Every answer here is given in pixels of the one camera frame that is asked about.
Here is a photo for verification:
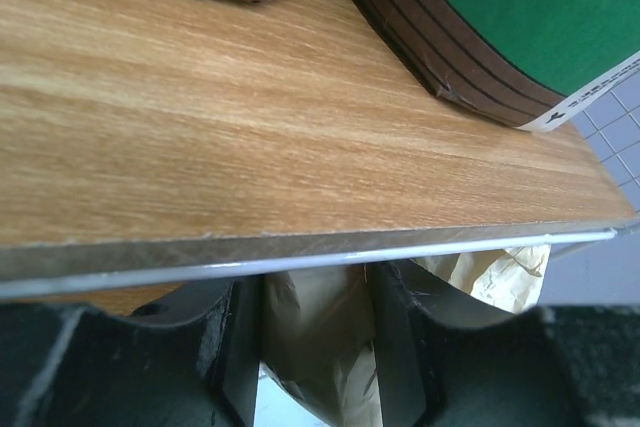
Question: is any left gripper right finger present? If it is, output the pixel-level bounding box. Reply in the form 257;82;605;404
367;259;640;427

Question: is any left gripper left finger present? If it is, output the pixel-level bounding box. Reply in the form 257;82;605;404
1;277;261;426

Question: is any cream cartoon roll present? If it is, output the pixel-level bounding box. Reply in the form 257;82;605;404
261;245;551;426

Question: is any white wire wooden shelf rack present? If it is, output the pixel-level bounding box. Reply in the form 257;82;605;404
1;0;634;299

